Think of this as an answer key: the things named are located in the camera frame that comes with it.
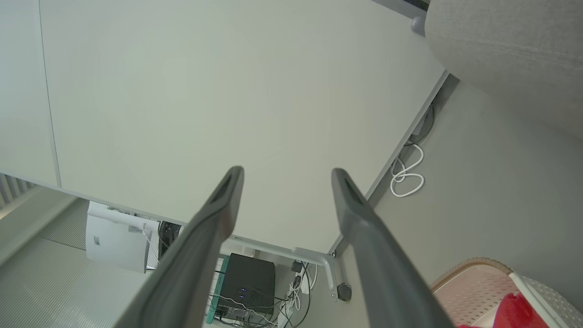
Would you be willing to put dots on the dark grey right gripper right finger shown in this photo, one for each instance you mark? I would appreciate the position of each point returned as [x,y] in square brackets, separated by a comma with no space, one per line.
[382,273]

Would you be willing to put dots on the small black device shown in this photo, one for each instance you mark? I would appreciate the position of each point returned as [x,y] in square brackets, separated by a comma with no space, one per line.
[167,237]

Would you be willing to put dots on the black caster wheel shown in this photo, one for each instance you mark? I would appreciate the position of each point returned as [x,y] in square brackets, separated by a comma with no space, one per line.
[345,292]

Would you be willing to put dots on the teal flat panel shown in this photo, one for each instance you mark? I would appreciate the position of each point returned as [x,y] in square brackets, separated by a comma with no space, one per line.
[214,296]

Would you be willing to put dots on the white slatted vent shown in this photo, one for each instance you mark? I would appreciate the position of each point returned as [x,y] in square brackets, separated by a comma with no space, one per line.
[11,187]

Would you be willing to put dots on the cream perforated laundry basket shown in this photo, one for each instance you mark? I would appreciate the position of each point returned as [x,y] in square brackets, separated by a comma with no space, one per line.
[473,291]

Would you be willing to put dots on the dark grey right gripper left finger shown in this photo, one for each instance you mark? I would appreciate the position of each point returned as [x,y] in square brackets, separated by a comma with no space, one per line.
[200,255]

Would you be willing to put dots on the grey fabric sofa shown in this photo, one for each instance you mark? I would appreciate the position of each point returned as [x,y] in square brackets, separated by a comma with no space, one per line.
[510,54]

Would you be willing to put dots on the white power strip with plugs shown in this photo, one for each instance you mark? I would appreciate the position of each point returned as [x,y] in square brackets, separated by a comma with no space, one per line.
[298,273]

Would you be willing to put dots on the red jersey with white lettering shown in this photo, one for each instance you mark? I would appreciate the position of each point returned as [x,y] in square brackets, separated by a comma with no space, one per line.
[514,314]

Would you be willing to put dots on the white metal desk leg frame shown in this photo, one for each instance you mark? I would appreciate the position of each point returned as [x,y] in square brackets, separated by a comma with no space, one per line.
[314,256]

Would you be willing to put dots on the black box with blue lights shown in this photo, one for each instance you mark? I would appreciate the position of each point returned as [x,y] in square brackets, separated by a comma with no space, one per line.
[248,278]

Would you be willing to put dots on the white box appliance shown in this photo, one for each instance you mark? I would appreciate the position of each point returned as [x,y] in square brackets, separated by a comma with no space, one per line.
[116,241]

